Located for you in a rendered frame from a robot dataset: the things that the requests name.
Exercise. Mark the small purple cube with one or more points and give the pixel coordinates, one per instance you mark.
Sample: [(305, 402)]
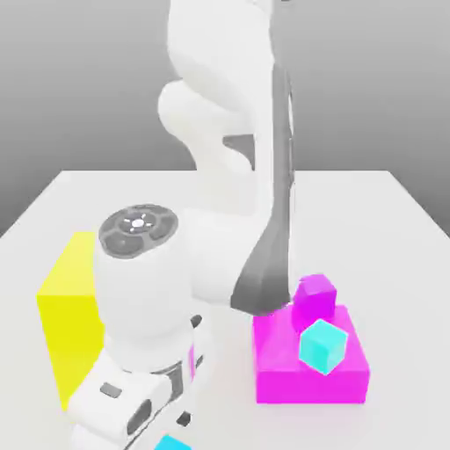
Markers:
[(313, 299)]

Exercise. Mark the large yellow box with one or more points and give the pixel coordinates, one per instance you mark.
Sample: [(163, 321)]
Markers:
[(70, 330)]

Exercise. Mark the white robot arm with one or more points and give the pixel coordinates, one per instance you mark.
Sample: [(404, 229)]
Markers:
[(218, 105)]

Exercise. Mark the small cyan cube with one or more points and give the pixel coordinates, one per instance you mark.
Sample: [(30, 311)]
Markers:
[(321, 346), (172, 443)]

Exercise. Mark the large magenta box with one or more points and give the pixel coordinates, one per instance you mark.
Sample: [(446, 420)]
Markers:
[(281, 369)]

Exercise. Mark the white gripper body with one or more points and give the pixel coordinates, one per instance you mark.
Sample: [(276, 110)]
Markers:
[(201, 346)]

